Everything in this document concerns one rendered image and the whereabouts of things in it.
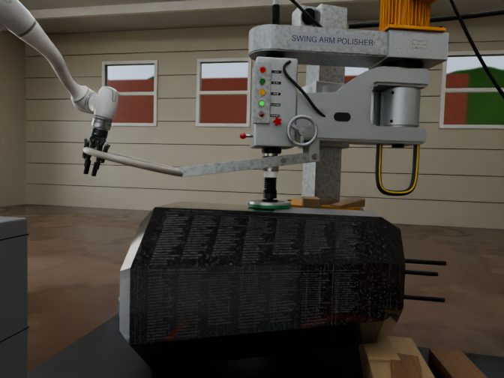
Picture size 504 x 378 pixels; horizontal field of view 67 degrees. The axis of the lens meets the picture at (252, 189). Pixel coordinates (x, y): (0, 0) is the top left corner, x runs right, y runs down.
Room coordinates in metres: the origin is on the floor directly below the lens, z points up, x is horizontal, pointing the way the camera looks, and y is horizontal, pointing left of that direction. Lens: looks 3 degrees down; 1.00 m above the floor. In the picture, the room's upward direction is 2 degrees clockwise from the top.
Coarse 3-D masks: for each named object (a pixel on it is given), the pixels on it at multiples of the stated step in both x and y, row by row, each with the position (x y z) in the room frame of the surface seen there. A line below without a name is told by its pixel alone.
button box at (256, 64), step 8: (256, 64) 1.77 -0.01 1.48; (264, 64) 1.78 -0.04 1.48; (256, 72) 1.77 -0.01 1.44; (256, 80) 1.78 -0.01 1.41; (256, 88) 1.78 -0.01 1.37; (264, 88) 1.78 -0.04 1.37; (256, 96) 1.78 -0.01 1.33; (264, 96) 1.78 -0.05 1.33; (256, 104) 1.78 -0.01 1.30; (256, 112) 1.78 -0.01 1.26; (256, 120) 1.78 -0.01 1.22; (264, 120) 1.78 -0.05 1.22
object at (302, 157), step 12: (276, 156) 1.85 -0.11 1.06; (288, 156) 1.86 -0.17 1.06; (300, 156) 1.86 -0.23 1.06; (312, 156) 1.83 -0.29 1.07; (180, 168) 1.81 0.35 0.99; (192, 168) 1.81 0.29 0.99; (204, 168) 1.82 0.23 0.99; (216, 168) 1.82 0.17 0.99; (228, 168) 1.83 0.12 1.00; (240, 168) 1.84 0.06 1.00; (252, 168) 1.84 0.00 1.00
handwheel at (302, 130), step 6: (294, 120) 1.76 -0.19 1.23; (312, 120) 1.76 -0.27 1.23; (288, 126) 1.75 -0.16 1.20; (294, 126) 1.76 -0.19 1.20; (312, 126) 1.77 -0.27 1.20; (288, 132) 1.75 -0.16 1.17; (300, 132) 1.75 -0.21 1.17; (306, 132) 1.75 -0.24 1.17; (288, 138) 1.76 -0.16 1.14; (312, 138) 1.77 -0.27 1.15; (294, 144) 1.76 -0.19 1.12; (300, 144) 1.76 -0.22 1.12; (306, 144) 1.76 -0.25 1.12
